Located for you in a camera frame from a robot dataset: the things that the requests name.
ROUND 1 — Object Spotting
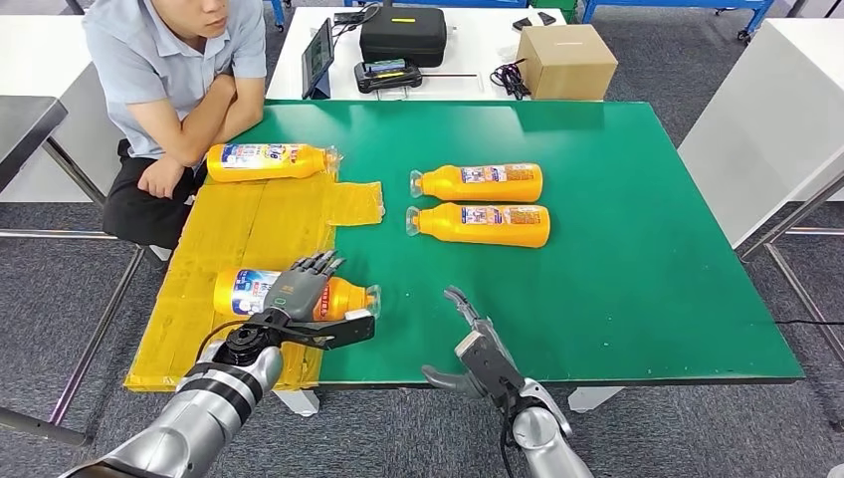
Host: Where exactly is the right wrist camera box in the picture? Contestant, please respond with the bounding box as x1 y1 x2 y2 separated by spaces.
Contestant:
455 331 528 409

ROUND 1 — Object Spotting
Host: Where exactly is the black carrying case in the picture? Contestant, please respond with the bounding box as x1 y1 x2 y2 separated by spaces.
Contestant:
358 6 448 69

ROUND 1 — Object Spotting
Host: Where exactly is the dark grey steel table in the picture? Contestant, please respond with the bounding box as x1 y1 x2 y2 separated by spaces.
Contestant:
0 97 146 446

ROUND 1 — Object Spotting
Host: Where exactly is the person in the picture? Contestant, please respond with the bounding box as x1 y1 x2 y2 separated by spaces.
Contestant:
82 0 269 251

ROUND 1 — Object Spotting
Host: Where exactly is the black cable bundle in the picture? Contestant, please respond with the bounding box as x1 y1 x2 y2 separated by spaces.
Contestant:
490 58 532 102

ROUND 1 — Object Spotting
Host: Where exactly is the black handheld controller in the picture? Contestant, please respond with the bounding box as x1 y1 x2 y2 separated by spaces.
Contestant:
353 58 424 95

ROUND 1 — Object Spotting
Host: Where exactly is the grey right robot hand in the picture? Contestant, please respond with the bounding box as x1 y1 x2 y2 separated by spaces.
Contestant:
421 285 518 400

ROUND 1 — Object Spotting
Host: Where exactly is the orange detergent bottle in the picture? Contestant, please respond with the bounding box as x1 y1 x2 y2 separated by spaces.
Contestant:
404 202 551 250
212 267 382 324
408 162 544 204
206 142 342 184

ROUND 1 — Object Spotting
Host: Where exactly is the brown cardboard box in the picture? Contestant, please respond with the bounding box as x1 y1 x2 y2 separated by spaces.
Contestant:
515 24 620 102

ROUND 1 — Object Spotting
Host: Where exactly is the black tablet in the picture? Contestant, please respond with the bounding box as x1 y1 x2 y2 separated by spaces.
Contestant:
302 17 335 101

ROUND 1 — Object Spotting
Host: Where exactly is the yellow taped cardboard sheet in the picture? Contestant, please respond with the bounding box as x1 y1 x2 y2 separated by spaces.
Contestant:
123 172 386 393

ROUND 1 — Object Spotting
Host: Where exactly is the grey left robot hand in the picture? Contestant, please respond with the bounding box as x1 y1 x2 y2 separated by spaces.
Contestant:
263 250 347 324

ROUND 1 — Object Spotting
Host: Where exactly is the white table foot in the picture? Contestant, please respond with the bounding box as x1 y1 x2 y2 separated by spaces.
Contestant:
567 385 628 415
273 388 322 418

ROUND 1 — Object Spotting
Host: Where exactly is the white side table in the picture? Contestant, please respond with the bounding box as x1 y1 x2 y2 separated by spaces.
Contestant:
677 17 844 367

